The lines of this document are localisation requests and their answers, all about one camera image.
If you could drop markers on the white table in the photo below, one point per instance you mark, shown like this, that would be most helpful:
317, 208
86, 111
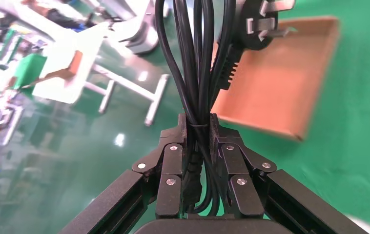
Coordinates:
86, 48

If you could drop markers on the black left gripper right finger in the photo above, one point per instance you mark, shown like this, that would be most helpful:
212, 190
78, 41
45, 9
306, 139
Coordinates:
240, 168

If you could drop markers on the small brown cardboard box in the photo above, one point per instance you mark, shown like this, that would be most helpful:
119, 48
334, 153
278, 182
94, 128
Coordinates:
75, 63

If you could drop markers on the open brown cardboard box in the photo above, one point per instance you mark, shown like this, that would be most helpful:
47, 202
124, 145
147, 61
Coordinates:
275, 90

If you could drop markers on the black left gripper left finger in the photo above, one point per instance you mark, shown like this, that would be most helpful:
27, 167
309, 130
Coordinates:
168, 168

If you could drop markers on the white wheeled background robot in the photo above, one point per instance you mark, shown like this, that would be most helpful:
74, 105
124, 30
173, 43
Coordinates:
143, 35

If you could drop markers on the green table cloth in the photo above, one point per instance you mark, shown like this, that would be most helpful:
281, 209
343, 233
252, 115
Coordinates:
359, 113

